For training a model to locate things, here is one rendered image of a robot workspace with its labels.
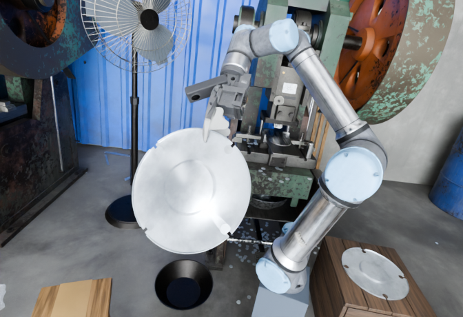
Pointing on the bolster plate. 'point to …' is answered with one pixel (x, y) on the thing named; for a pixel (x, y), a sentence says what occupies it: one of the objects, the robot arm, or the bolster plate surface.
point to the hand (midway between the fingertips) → (204, 137)
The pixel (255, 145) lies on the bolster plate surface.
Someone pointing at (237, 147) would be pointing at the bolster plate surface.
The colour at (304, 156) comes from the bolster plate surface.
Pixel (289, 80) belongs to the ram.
